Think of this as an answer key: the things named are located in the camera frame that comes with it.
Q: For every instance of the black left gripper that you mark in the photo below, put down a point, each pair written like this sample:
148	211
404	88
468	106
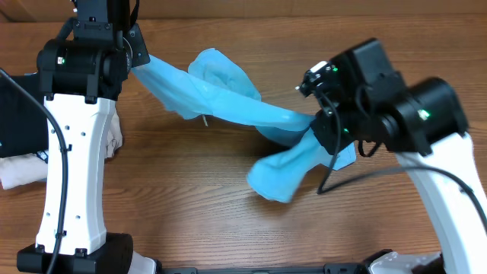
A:
140	56

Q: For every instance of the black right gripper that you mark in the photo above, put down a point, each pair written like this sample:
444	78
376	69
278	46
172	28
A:
326	125

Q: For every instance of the light blue t-shirt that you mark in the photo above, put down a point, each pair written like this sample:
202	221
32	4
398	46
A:
215	86

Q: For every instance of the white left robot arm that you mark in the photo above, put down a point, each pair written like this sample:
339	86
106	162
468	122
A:
81	76

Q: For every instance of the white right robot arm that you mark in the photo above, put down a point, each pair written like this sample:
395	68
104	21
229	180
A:
426	128

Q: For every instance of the black folded garment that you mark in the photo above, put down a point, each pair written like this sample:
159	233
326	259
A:
23	125

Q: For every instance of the beige folded garment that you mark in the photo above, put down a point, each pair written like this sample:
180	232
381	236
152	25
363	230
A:
25	169

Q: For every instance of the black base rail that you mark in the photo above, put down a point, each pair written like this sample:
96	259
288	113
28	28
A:
329	268

